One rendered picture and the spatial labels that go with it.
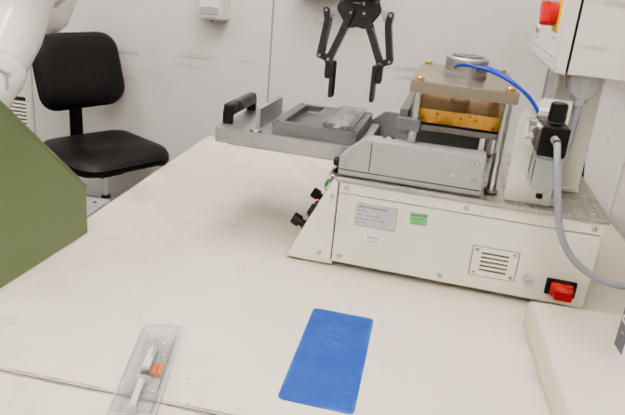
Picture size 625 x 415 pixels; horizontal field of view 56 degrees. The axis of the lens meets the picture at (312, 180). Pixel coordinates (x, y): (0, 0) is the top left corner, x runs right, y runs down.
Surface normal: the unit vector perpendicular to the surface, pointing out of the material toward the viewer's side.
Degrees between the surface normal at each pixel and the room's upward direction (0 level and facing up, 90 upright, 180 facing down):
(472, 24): 90
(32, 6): 87
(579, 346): 0
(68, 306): 0
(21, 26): 71
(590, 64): 90
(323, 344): 0
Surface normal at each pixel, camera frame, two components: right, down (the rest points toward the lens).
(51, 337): 0.09, -0.94
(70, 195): 0.97, 0.16
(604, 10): -0.25, 0.29
